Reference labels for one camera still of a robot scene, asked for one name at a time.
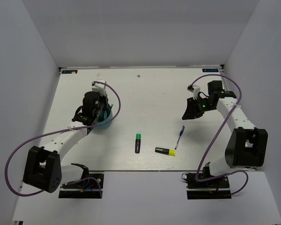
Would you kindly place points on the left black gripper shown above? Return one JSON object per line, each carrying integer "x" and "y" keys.
{"x": 106, "y": 100}

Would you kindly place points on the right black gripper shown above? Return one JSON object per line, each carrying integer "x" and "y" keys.
{"x": 191, "y": 112}

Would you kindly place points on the blue gel pen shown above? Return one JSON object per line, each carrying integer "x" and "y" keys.
{"x": 180, "y": 134}

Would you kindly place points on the teal round desk organizer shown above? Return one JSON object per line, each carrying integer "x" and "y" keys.
{"x": 104, "y": 118}

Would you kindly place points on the green black highlighter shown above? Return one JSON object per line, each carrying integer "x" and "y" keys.
{"x": 137, "y": 143}

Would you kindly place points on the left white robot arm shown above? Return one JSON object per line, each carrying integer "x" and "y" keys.
{"x": 43, "y": 166}

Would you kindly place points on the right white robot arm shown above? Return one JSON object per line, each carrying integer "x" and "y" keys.
{"x": 246, "y": 147}

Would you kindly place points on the left blue corner label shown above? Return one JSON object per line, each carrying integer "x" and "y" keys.
{"x": 69, "y": 71}

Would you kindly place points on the blue corner label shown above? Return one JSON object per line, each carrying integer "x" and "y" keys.
{"x": 210, "y": 70}
{"x": 69, "y": 71}

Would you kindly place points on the yellow black highlighter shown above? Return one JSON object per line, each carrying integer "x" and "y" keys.
{"x": 165, "y": 151}

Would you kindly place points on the right blue corner label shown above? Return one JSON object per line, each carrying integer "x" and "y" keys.
{"x": 210, "y": 70}

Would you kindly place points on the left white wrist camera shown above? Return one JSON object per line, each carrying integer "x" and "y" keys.
{"x": 99, "y": 86}

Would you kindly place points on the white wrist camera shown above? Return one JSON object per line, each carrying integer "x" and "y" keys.
{"x": 99, "y": 86}
{"x": 195, "y": 90}

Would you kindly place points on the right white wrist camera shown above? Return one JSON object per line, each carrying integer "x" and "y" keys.
{"x": 195, "y": 90}

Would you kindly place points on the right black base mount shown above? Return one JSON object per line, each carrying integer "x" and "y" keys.
{"x": 210, "y": 190}

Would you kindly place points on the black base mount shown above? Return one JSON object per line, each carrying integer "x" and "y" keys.
{"x": 87, "y": 189}
{"x": 210, "y": 190}

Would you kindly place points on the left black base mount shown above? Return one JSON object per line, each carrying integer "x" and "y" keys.
{"x": 87, "y": 189}

